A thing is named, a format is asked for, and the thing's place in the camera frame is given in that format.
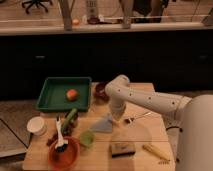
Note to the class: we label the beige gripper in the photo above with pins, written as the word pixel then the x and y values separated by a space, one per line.
pixel 116 117

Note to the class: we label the grey towel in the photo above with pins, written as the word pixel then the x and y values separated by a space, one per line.
pixel 103 125

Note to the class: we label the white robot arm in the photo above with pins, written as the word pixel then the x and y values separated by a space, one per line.
pixel 195 141

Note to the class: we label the silver fork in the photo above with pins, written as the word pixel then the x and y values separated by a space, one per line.
pixel 131 119

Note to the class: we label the dark red bowl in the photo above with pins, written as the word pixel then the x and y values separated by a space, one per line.
pixel 100 91

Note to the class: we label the yellow black sponge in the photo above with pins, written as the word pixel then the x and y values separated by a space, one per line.
pixel 122 148

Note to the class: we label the small green cup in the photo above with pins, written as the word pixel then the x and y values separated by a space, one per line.
pixel 86 138

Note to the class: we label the green cucumber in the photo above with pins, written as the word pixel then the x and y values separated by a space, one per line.
pixel 68 118

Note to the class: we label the red orange apple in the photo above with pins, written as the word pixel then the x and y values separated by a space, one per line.
pixel 72 94

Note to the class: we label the dark grape bunch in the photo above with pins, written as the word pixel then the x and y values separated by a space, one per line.
pixel 69 128

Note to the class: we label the yellow corn cob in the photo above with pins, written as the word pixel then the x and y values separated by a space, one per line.
pixel 156 151

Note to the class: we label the white dish brush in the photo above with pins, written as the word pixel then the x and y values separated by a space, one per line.
pixel 62 143

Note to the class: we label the green plastic tray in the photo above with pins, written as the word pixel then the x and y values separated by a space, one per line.
pixel 53 94

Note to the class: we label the orange bowl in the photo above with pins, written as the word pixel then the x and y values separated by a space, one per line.
pixel 61 161

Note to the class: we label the white paper cup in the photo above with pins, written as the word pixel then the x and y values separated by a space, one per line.
pixel 36 126

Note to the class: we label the small orange object on ledge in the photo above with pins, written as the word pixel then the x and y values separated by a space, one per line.
pixel 75 22

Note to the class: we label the person in background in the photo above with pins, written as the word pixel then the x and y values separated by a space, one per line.
pixel 144 11

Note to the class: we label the black office chair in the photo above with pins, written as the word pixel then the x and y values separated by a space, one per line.
pixel 29 3

